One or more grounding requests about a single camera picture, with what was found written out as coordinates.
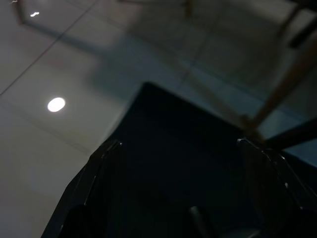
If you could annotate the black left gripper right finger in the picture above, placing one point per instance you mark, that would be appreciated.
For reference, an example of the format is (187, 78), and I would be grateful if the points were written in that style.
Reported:
(277, 198)

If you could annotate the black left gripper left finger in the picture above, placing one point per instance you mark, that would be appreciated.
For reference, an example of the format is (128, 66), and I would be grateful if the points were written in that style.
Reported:
(81, 188)

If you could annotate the black metal bar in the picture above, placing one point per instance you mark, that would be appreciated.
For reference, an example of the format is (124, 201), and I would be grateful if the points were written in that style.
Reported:
(294, 134)

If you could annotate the tan wooden rod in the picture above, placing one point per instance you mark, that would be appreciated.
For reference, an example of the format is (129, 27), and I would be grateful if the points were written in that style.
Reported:
(282, 89)

